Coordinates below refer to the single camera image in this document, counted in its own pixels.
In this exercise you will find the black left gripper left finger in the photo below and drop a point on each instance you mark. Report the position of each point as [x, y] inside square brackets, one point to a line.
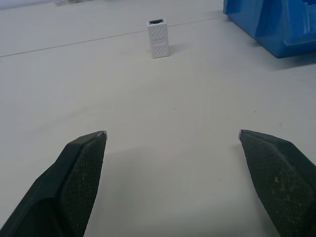
[71, 187]

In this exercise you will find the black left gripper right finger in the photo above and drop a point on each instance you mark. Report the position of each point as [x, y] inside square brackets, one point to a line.
[279, 182]

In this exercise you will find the small white connector block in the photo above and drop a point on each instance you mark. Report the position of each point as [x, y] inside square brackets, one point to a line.
[159, 38]

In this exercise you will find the blue plastic bin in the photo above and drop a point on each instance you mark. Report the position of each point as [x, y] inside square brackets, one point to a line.
[274, 23]

